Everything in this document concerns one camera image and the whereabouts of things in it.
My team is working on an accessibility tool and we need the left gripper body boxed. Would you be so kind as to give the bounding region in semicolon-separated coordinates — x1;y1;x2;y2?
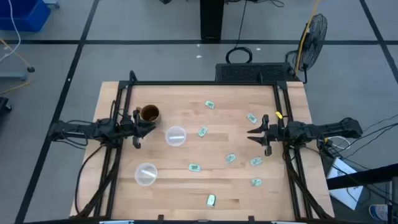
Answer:
119;108;142;149

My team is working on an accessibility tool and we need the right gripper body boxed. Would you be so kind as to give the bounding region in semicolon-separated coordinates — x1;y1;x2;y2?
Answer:
262;114;282;157

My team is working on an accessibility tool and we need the brown ceramic mug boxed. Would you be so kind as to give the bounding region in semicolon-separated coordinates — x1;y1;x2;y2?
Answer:
136;104;162;125

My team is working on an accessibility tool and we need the clear plastic cup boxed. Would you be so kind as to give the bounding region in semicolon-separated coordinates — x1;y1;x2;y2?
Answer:
134;162;159;187
164;125;188;147

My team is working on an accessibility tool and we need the black perforated computer case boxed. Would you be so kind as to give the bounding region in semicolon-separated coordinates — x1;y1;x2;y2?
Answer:
215;62;300;83

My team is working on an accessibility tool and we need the white paper box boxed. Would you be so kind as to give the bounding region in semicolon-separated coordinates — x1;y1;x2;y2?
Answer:
326;157;364;211

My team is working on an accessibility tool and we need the black beam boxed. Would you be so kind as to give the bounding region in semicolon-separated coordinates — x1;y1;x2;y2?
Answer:
326;164;398;191

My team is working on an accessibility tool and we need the black floor fan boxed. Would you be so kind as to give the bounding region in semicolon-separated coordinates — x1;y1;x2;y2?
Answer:
285;12;328;84

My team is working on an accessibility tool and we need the black equipment piece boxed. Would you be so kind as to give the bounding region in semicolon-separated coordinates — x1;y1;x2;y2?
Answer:
0;96;12;122

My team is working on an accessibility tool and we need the grey stand base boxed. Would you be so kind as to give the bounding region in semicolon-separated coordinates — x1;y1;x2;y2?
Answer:
0;72;27;82

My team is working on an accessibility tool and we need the white round container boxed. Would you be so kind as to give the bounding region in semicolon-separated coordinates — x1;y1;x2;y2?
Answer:
368;203;389;222

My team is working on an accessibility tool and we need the blue plastic bin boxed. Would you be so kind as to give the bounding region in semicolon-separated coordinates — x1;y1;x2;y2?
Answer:
0;0;52;32

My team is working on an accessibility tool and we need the black metal table frame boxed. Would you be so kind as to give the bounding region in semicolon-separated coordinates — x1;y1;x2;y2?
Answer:
74;70;335;223

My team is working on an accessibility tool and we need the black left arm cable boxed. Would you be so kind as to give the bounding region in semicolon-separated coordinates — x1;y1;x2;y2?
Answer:
74;144;106;215

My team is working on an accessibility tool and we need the coiled black cable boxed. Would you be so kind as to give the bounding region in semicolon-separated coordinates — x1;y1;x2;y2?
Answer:
225;0;253;65

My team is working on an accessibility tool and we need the yellow floor cable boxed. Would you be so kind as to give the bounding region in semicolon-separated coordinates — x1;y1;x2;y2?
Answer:
0;37;34;95

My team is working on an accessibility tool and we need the white floor cable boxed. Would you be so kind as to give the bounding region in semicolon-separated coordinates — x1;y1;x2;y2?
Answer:
0;0;22;63

